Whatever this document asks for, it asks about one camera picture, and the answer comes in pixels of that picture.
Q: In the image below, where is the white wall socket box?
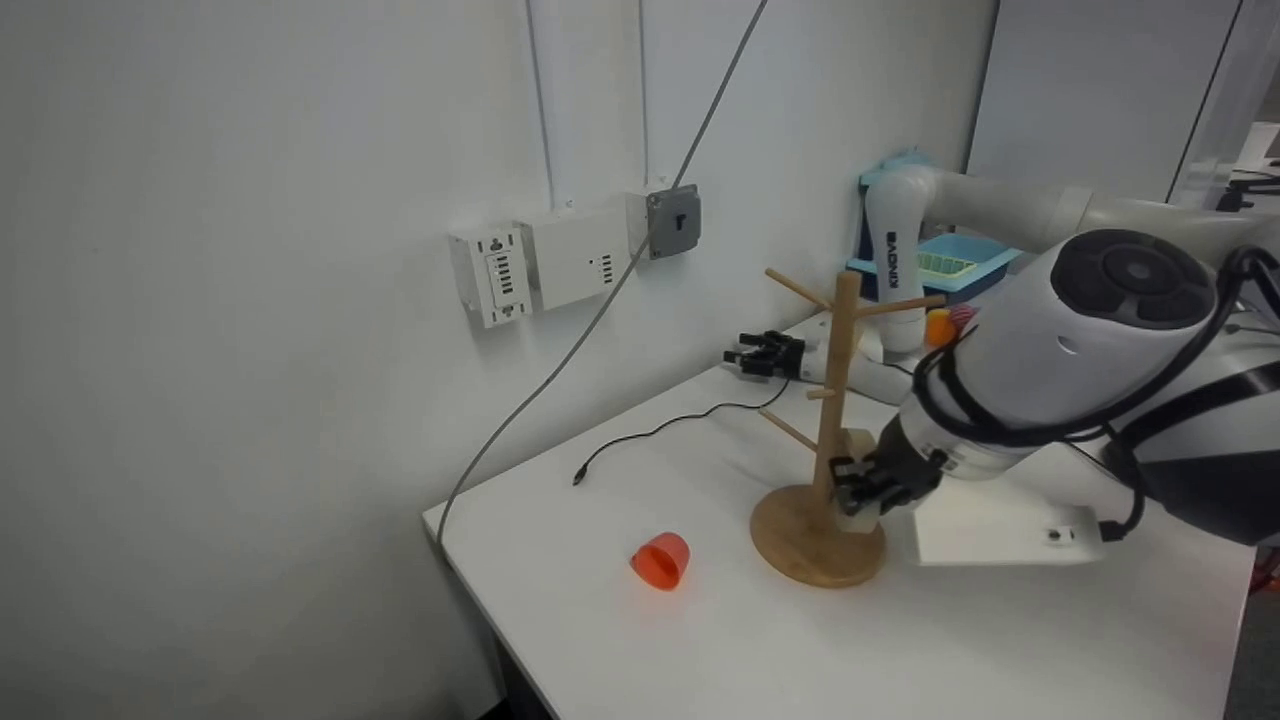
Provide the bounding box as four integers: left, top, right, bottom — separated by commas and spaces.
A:
447, 197, 644, 333

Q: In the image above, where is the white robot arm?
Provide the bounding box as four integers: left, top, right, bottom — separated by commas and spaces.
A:
826, 229, 1280, 545

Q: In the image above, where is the black gripper of second arm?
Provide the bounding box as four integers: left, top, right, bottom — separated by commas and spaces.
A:
723, 333, 805, 378

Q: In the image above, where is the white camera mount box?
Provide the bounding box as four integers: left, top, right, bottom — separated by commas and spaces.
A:
909, 478, 1102, 568

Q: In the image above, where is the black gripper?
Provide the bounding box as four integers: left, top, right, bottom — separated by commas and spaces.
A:
826, 450, 942, 516

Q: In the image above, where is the grey hanging wall cable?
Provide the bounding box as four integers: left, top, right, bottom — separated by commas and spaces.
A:
431, 0, 772, 545

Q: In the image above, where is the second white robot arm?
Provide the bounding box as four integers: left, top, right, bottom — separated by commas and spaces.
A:
847, 157, 1280, 403

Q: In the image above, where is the small orange cup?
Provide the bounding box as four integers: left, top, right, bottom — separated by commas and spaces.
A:
632, 532, 693, 591

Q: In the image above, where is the grey wall junction box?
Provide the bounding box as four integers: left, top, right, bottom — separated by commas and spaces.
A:
646, 182, 700, 257

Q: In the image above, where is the black cable on table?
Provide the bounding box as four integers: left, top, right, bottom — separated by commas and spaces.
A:
566, 374, 792, 487

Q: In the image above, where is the wooden hanger tree stand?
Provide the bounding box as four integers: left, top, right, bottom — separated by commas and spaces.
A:
749, 268, 910, 589

